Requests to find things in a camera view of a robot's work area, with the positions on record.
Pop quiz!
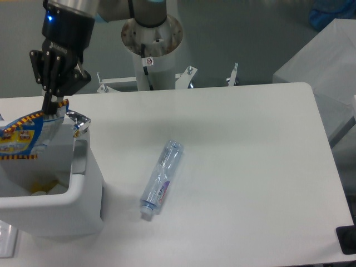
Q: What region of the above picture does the blue snack bag wrapper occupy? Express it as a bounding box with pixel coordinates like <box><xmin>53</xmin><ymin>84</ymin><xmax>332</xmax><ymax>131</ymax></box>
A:
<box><xmin>1</xmin><ymin>99</ymin><xmax>91</xmax><ymax>160</ymax></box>

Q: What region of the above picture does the clear plastic item at left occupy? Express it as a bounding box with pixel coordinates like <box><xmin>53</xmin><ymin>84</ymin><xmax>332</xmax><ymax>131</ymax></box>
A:
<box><xmin>1</xmin><ymin>221</ymin><xmax>18</xmax><ymax>259</ymax></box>

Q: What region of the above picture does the grey covered side table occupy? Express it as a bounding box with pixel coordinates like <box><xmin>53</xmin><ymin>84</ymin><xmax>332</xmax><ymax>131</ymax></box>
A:
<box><xmin>273</xmin><ymin>19</ymin><xmax>355</xmax><ymax>140</ymax></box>

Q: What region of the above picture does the white mounting bracket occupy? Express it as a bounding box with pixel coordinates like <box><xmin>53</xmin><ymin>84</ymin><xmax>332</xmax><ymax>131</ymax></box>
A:
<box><xmin>96</xmin><ymin>72</ymin><xmax>137</xmax><ymax>93</ymax></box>
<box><xmin>175</xmin><ymin>66</ymin><xmax>198</xmax><ymax>90</ymax></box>

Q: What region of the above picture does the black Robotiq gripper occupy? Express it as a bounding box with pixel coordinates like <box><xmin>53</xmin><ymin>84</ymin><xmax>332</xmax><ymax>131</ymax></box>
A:
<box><xmin>29</xmin><ymin>5</ymin><xmax>95</xmax><ymax>115</ymax></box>

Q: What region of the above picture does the blue object in corner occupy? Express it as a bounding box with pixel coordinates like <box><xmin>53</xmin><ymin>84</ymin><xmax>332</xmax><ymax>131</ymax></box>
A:
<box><xmin>308</xmin><ymin>0</ymin><xmax>355</xmax><ymax>32</ymax></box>

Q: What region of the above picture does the white left mounting bracket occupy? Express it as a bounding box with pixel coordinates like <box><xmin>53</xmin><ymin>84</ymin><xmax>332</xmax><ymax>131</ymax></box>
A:
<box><xmin>96</xmin><ymin>72</ymin><xmax>137</xmax><ymax>93</ymax></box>

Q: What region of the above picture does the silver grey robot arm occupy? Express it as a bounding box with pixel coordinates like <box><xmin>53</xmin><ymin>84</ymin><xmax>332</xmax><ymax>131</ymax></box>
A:
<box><xmin>29</xmin><ymin>1</ymin><xmax>167</xmax><ymax>115</ymax></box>

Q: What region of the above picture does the clear plastic water bottle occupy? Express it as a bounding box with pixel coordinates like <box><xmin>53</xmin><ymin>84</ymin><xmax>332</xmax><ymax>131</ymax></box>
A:
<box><xmin>140</xmin><ymin>140</ymin><xmax>184</xmax><ymax>221</ymax></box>

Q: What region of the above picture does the black cable on pedestal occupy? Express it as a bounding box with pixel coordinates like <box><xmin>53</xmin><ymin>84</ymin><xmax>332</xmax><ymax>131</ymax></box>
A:
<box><xmin>140</xmin><ymin>43</ymin><xmax>155</xmax><ymax>91</ymax></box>

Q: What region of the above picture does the black device at table edge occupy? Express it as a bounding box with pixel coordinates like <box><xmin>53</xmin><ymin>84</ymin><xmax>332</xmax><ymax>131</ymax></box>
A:
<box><xmin>336</xmin><ymin>225</ymin><xmax>355</xmax><ymax>255</ymax></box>

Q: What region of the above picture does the yellow white trash in bin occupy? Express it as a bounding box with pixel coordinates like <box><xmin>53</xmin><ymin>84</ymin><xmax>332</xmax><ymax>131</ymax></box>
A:
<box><xmin>29</xmin><ymin>176</ymin><xmax>70</xmax><ymax>195</ymax></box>

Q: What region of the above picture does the white trash can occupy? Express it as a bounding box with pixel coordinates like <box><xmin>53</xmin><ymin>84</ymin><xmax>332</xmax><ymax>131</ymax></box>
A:
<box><xmin>1</xmin><ymin>118</ymin><xmax>105</xmax><ymax>236</ymax></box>

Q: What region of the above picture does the white middle mounting bracket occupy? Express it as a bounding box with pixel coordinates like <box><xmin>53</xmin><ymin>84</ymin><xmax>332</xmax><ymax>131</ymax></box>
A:
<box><xmin>175</xmin><ymin>66</ymin><xmax>198</xmax><ymax>90</ymax></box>

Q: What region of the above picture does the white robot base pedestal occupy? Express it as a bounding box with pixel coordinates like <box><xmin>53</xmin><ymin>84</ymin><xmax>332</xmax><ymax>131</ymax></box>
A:
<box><xmin>121</xmin><ymin>15</ymin><xmax>183</xmax><ymax>91</ymax></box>

